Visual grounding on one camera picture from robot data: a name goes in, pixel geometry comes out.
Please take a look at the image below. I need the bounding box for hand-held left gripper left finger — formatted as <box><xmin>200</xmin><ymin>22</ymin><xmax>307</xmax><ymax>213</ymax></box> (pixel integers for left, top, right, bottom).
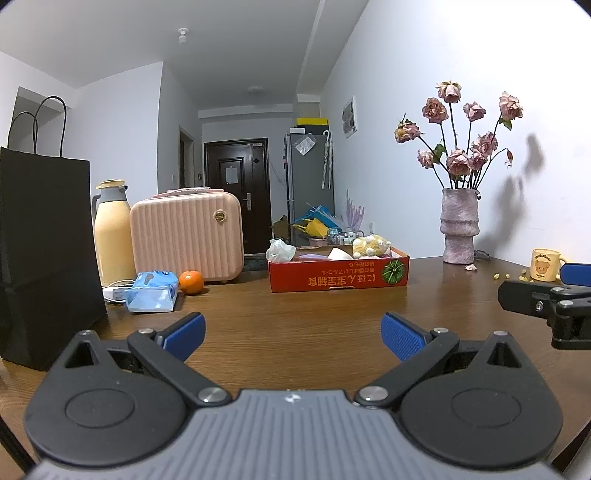
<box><xmin>65</xmin><ymin>311</ymin><xmax>232</xmax><ymax>408</ymax></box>

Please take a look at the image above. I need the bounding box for grey refrigerator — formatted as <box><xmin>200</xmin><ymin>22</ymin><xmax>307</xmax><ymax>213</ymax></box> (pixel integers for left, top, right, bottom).
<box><xmin>285</xmin><ymin>131</ymin><xmax>335</xmax><ymax>236</ymax></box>

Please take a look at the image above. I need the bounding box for orange fruit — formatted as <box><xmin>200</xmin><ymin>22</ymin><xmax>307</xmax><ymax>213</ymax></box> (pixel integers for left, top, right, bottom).
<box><xmin>179</xmin><ymin>271</ymin><xmax>205</xmax><ymax>295</ymax></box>

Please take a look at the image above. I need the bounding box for grey side door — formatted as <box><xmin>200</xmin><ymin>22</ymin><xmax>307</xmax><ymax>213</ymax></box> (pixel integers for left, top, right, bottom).
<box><xmin>179</xmin><ymin>127</ymin><xmax>197</xmax><ymax>190</ymax></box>

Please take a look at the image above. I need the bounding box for bunch of dried pink roses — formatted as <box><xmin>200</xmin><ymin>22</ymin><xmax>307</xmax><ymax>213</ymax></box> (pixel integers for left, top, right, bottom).
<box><xmin>394</xmin><ymin>80</ymin><xmax>525</xmax><ymax>190</ymax></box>

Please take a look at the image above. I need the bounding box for yellow and black box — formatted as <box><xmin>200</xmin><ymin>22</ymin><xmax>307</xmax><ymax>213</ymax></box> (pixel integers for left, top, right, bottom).
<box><xmin>296</xmin><ymin>117</ymin><xmax>331</xmax><ymax>134</ymax></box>

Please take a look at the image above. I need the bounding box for yellow and white plush toy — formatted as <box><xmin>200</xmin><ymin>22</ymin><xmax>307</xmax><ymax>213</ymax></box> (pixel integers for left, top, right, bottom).
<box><xmin>353</xmin><ymin>234</ymin><xmax>393</xmax><ymax>258</ymax></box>

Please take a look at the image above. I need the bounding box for cream thermos jug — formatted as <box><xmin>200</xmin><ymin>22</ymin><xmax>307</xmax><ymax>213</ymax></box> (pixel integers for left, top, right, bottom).
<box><xmin>91</xmin><ymin>180</ymin><xmax>137</xmax><ymax>288</ymax></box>

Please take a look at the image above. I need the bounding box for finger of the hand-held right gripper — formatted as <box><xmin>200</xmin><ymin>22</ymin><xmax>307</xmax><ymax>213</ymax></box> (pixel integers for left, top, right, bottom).
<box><xmin>498</xmin><ymin>280</ymin><xmax>591</xmax><ymax>349</ymax></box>
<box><xmin>561</xmin><ymin>263</ymin><xmax>591</xmax><ymax>287</ymax></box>

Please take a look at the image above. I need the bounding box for brown cardboard box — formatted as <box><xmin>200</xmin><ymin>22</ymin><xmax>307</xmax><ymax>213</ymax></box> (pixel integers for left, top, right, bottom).
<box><xmin>271</xmin><ymin>216</ymin><xmax>292</xmax><ymax>245</ymax></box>

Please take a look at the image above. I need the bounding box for red cardboard box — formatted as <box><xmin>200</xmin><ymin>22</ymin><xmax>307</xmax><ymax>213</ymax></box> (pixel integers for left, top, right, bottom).
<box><xmin>268</xmin><ymin>244</ymin><xmax>411</xmax><ymax>294</ymax></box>

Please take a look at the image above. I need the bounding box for dark brown entrance door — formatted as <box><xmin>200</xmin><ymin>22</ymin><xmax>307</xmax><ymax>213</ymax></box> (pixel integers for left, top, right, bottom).
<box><xmin>204</xmin><ymin>137</ymin><xmax>271</xmax><ymax>256</ymax></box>

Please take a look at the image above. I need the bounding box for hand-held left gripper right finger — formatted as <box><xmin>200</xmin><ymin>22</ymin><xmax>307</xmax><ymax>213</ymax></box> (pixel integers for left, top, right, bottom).
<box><xmin>355</xmin><ymin>311</ymin><xmax>525</xmax><ymax>408</ymax></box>

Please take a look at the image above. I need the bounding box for black paper bag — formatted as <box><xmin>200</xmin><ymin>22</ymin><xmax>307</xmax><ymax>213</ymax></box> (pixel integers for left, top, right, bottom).
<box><xmin>0</xmin><ymin>96</ymin><xmax>109</xmax><ymax>372</ymax></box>

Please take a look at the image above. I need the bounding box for pink ribbed suitcase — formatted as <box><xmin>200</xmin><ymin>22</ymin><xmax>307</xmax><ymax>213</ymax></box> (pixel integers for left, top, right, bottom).
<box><xmin>130</xmin><ymin>187</ymin><xmax>245</xmax><ymax>283</ymax></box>

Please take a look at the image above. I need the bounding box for purple decorative plant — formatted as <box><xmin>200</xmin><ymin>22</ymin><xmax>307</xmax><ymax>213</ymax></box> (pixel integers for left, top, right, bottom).
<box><xmin>346</xmin><ymin>189</ymin><xmax>366</xmax><ymax>232</ymax></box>

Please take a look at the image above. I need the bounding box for white charger cable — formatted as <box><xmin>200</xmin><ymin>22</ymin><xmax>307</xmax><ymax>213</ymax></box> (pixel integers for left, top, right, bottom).
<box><xmin>102</xmin><ymin>279</ymin><xmax>137</xmax><ymax>305</ymax></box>

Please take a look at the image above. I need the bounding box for yellow bear mug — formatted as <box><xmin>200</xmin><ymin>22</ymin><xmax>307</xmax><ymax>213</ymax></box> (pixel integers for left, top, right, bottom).
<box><xmin>530</xmin><ymin>248</ymin><xmax>568</xmax><ymax>282</ymax></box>

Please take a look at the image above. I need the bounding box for blue tissue pack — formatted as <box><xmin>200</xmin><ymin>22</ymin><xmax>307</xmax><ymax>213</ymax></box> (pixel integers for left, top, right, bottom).
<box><xmin>124</xmin><ymin>271</ymin><xmax>180</xmax><ymax>313</ymax></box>

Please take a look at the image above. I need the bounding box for blue shopping bag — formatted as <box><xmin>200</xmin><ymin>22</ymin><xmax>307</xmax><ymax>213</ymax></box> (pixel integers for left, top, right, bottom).
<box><xmin>300</xmin><ymin>207</ymin><xmax>341</xmax><ymax>229</ymax></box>

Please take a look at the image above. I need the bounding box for grey textured vase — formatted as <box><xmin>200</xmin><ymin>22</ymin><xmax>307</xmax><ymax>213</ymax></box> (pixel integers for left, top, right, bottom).
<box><xmin>440</xmin><ymin>188</ymin><xmax>481</xmax><ymax>265</ymax></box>

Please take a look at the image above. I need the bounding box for yellow shopping bag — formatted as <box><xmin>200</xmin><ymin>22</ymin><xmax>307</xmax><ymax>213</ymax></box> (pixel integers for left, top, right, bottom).
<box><xmin>295</xmin><ymin>219</ymin><xmax>330</xmax><ymax>239</ymax></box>

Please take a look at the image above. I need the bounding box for white plastic bag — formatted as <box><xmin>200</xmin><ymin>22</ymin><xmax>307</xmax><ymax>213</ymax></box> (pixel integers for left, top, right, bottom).
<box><xmin>266</xmin><ymin>239</ymin><xmax>297</xmax><ymax>263</ymax></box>

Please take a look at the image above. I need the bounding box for white electrical panel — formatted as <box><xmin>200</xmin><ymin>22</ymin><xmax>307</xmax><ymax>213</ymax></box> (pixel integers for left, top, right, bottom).
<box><xmin>342</xmin><ymin>96</ymin><xmax>359</xmax><ymax>138</ymax></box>

